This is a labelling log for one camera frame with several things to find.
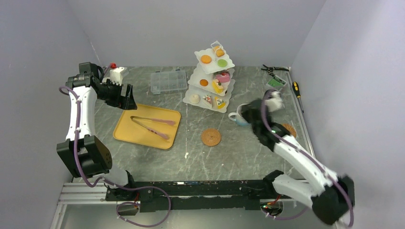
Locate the pink handled tongs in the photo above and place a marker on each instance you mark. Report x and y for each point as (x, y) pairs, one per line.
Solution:
(149, 124)

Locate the black pliers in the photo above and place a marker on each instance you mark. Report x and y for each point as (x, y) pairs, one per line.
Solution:
(272, 69)

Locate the green round macaron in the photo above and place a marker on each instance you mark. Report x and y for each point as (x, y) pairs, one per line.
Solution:
(222, 63)

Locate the white triangle cake slice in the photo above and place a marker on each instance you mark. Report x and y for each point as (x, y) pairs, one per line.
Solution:
(207, 100)

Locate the yellow serving tray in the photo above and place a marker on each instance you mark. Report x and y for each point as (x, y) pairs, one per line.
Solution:
(128, 131)

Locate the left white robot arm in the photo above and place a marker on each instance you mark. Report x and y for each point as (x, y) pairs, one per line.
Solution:
(82, 152)

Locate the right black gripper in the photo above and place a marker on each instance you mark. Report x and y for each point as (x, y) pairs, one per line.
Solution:
(245, 111)

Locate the yellow black screwdriver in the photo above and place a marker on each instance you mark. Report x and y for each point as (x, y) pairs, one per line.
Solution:
(295, 88)

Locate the tan waffle round cookie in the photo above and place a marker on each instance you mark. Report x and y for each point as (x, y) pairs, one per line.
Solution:
(206, 59)

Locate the yellow square biscuit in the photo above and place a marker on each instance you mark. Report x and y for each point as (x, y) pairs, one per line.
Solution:
(218, 51)

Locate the cream triangle cake slice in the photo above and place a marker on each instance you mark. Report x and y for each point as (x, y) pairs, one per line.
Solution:
(220, 103)

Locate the white three-tier dessert stand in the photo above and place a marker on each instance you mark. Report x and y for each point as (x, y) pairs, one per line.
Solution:
(208, 72)

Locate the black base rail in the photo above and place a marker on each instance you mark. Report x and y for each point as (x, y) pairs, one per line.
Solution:
(195, 195)

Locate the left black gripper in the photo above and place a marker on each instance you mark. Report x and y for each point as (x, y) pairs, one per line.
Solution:
(121, 101)

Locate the white round cupcake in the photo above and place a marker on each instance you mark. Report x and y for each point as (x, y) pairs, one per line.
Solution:
(194, 98)

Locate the green white packet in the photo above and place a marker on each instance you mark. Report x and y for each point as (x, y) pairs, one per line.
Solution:
(276, 83)

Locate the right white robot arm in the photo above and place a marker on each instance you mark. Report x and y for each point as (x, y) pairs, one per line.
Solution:
(330, 196)

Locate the yellow cake piece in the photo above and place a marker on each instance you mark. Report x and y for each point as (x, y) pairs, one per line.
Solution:
(217, 86)

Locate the white blue mug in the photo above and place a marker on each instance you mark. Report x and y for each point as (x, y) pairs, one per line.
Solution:
(237, 116)

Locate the pink cake with cherry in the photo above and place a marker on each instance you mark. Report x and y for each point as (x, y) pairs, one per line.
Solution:
(223, 77)

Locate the orange round cookie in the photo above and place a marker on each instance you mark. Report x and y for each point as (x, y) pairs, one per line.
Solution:
(203, 82)

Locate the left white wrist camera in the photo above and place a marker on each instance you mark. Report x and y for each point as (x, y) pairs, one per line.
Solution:
(116, 75)

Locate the clear plastic compartment box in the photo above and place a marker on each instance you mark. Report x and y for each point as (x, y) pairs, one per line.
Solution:
(168, 81)

